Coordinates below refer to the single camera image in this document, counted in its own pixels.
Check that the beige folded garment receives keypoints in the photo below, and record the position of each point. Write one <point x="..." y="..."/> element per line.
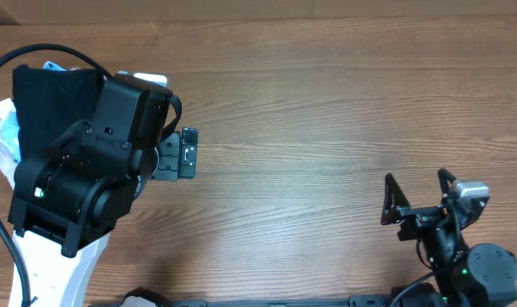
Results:
<point x="10" y="155"/>

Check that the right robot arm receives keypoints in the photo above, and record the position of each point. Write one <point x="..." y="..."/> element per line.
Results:
<point x="459" y="275"/>

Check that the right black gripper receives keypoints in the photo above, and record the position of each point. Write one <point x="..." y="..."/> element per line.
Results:
<point x="420" y="211"/>

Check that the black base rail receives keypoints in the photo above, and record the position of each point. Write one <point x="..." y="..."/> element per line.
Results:
<point x="143" y="297"/>

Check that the black t-shirt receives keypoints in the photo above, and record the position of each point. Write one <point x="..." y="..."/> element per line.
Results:
<point x="86" y="85"/>

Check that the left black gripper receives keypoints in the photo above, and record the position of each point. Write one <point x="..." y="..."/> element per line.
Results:
<point x="180" y="155"/>

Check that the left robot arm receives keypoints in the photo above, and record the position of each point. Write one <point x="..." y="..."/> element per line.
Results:
<point x="68" y="197"/>

